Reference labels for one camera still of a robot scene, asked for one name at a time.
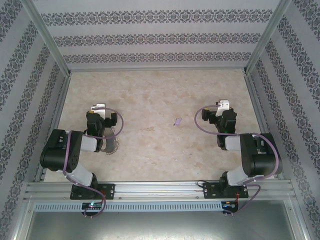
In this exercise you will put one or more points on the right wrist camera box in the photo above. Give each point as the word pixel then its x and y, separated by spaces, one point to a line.
pixel 223 106

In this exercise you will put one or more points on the aluminium side frame rail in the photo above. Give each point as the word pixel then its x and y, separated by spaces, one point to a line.
pixel 256 100
pixel 61 100

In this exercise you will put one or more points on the grey metal sheet panel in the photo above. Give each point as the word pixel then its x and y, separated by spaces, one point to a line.
pixel 160 227

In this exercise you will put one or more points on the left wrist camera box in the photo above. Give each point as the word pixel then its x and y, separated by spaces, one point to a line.
pixel 98 108

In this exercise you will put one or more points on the small key with lilac head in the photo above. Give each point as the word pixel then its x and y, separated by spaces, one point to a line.
pixel 177 121

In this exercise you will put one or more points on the long aluminium base rail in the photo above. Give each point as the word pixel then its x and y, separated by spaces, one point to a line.
pixel 160 188

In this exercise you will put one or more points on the aluminium upright frame post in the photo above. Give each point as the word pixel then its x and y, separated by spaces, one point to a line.
pixel 49 40
pixel 263 40

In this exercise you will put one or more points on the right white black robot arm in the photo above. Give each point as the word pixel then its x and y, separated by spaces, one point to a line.
pixel 260 160

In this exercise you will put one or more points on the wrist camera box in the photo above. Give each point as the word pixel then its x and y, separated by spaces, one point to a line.
pixel 223 106
pixel 98 108

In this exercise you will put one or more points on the small black circuit board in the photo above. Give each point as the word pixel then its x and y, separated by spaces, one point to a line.
pixel 229 205
pixel 92 206

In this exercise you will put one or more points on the aluminium rear frame rail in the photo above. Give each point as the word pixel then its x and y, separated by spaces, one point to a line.
pixel 157 68

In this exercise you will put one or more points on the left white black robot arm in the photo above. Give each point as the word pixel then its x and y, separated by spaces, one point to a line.
pixel 60 150

